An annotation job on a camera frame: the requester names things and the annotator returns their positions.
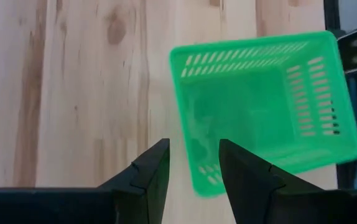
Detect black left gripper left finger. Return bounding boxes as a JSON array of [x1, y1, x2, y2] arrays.
[[99, 138, 170, 224]]

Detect green plastic basket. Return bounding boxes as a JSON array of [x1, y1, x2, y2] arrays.
[[169, 30, 357, 198]]

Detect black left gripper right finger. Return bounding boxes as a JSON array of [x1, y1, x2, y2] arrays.
[[218, 139, 350, 224]]

